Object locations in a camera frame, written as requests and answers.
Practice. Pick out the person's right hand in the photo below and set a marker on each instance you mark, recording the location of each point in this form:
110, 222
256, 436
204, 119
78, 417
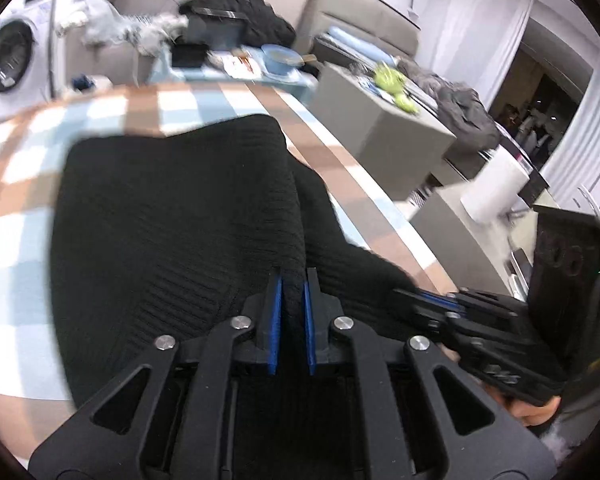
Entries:
530, 410

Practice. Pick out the light grey clothes pile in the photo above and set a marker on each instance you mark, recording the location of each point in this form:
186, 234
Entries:
115, 25

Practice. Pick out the grey blanket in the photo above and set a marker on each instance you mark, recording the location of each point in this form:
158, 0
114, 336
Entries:
455, 105

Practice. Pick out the white curtain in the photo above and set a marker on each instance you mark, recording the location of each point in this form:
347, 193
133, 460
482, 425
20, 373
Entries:
475, 25

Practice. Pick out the white paper roll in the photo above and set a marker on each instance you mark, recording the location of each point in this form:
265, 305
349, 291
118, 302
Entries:
495, 185

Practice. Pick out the white washing machine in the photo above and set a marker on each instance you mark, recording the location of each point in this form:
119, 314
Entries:
15, 55

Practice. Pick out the small black box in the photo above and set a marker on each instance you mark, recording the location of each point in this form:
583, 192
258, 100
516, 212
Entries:
190, 55

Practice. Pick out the grey sofa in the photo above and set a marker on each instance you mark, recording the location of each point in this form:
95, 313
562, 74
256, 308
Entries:
365, 15

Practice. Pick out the food tray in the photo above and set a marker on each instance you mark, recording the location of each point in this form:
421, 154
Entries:
235, 62

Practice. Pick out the black jacket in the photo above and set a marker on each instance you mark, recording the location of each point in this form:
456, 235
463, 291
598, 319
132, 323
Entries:
260, 15

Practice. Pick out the grey box table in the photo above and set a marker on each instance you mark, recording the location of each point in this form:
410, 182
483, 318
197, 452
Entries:
380, 140

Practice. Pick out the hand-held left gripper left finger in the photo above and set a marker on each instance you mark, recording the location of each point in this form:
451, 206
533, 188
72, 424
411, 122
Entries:
275, 325

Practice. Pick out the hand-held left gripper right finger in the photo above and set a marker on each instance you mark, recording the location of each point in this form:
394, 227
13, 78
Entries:
308, 325

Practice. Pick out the light blue pillow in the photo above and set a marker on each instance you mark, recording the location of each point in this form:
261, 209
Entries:
360, 42

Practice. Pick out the green plush toy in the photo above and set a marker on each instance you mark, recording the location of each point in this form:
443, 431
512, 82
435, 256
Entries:
392, 82

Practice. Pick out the black t-shirt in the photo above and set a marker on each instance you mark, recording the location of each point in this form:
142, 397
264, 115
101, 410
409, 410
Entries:
180, 220

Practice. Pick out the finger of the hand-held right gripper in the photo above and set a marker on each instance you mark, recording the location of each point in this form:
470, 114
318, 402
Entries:
447, 297
417, 310

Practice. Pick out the blue bowl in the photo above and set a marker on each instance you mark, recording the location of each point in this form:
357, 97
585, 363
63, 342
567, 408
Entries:
280, 59

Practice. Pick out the large black storage box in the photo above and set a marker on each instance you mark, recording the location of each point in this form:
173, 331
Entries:
214, 32

